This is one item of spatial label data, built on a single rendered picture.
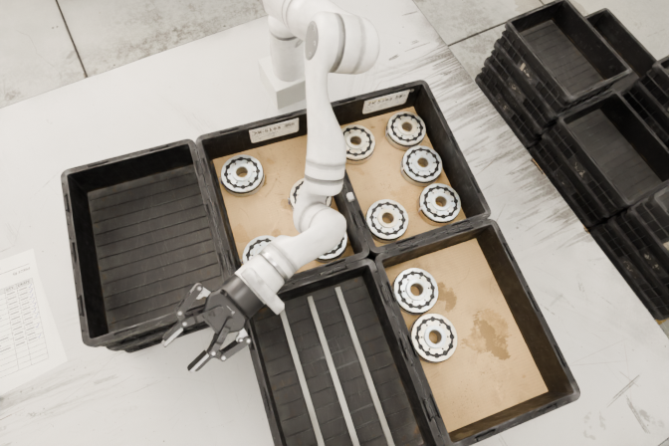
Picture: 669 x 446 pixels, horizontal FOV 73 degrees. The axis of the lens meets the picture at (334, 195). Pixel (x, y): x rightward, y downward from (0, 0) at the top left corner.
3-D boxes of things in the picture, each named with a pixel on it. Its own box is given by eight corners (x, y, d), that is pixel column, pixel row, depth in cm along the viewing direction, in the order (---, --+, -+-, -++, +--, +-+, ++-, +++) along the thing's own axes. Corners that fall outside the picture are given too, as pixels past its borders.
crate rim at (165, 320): (64, 175, 104) (59, 170, 101) (195, 141, 109) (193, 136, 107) (88, 349, 90) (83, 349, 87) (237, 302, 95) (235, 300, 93)
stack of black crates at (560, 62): (465, 91, 213) (505, 20, 172) (516, 69, 220) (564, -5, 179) (516, 159, 201) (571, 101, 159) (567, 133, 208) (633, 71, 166)
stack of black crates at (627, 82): (533, 62, 223) (557, 28, 202) (578, 41, 230) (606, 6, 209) (584, 124, 210) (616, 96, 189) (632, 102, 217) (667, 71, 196)
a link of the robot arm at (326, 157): (306, 183, 75) (352, 182, 78) (323, 9, 66) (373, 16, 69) (290, 167, 83) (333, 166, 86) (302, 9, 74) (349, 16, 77)
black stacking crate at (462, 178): (315, 130, 123) (316, 107, 113) (414, 105, 129) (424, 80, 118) (365, 268, 109) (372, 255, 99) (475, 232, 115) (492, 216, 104)
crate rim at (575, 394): (370, 258, 101) (372, 256, 98) (490, 219, 106) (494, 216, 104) (444, 453, 87) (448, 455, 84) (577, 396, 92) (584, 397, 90)
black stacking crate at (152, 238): (84, 192, 112) (61, 172, 102) (203, 160, 118) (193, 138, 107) (108, 352, 99) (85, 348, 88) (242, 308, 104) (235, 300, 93)
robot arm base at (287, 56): (266, 65, 133) (261, 22, 117) (292, 51, 135) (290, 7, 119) (285, 87, 130) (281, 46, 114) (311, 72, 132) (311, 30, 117)
